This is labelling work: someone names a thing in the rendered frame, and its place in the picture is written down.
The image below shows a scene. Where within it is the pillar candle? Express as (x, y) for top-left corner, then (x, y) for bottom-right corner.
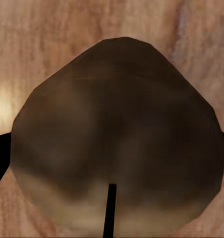
(10, 37), (224, 238)

